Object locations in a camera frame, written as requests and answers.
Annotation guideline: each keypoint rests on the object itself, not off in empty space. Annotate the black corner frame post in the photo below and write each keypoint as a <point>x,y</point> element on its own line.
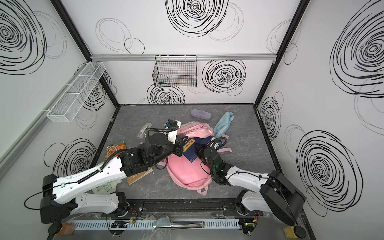
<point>65,17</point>
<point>303,4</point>

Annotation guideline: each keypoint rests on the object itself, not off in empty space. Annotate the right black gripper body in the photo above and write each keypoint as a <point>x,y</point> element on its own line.
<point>206,154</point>

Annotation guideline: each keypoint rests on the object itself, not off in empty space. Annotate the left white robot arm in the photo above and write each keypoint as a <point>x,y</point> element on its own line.
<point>65,196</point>

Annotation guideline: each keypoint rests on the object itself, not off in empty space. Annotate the black corner frame post left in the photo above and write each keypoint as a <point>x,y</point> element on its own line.
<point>65,17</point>

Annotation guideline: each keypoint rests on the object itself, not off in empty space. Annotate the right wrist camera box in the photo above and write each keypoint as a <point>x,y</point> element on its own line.
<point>219,142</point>

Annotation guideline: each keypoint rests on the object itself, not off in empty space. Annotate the green snack packet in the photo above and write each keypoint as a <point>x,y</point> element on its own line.
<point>115,147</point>

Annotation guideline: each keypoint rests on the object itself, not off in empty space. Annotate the light blue pouch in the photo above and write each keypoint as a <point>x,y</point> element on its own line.
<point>223,124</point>

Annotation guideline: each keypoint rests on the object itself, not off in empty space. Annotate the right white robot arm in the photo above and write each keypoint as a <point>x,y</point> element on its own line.
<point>270,193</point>

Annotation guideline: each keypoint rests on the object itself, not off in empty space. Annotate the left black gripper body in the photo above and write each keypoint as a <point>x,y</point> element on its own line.
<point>179,145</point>

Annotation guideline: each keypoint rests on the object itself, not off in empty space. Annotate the clear plastic pencil case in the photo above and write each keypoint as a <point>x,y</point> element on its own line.
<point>142,132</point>

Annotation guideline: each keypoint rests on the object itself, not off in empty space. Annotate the white wire shelf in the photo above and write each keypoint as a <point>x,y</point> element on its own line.
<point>83,92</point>

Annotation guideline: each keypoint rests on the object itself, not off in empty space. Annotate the aluminium wall rail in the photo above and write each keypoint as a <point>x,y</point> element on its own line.
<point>183,57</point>

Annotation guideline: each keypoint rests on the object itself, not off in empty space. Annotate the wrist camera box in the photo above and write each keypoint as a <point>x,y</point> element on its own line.
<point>219,142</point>
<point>172,126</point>

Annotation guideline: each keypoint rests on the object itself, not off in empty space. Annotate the yellow black button box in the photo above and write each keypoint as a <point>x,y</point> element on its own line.
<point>295,232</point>

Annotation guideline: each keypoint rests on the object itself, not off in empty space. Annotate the pink student backpack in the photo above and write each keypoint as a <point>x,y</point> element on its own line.
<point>191,176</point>

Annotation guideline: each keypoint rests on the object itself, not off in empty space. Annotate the black corner frame post right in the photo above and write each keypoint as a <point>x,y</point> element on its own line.
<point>303,4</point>

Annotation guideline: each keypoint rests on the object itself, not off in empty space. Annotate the white slotted cable duct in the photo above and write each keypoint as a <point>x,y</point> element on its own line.
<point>162,223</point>

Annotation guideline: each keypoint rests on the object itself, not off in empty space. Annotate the navy blue notebook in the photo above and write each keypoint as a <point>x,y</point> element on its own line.
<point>194,148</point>

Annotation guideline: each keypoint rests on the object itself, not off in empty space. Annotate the purple glasses case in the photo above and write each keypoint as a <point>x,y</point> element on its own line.
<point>201,114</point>

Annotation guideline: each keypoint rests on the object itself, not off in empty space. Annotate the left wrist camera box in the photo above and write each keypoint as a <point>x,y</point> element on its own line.
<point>172,126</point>

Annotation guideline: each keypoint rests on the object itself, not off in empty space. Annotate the black wire basket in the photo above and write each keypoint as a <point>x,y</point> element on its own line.
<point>182,74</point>

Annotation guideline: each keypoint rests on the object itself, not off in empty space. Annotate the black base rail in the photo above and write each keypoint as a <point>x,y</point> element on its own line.
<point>226,207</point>

